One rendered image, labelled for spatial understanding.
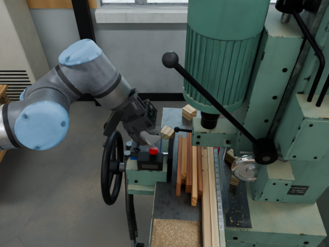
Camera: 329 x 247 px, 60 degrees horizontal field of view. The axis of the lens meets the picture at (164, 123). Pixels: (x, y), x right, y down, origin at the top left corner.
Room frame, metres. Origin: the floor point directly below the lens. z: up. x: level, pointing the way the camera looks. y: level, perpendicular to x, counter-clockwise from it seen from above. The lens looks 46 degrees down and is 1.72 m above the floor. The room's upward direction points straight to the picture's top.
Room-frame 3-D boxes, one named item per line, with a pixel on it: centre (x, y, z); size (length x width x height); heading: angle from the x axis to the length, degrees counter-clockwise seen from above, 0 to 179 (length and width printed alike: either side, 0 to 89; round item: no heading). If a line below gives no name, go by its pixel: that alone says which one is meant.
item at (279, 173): (0.46, -0.31, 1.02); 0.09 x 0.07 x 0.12; 176
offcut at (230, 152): (0.69, -0.27, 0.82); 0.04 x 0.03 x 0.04; 43
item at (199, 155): (0.57, -0.12, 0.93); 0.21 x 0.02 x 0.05; 176
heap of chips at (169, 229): (0.35, -0.03, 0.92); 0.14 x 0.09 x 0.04; 86
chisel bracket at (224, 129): (0.63, -0.16, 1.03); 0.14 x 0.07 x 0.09; 86
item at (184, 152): (0.59, -0.07, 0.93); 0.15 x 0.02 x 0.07; 176
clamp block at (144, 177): (0.60, 0.05, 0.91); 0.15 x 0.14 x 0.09; 176
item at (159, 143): (0.60, 0.06, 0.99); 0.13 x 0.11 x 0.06; 176
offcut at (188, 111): (0.85, -0.10, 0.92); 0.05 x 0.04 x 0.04; 44
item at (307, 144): (0.47, -0.35, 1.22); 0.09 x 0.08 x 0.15; 86
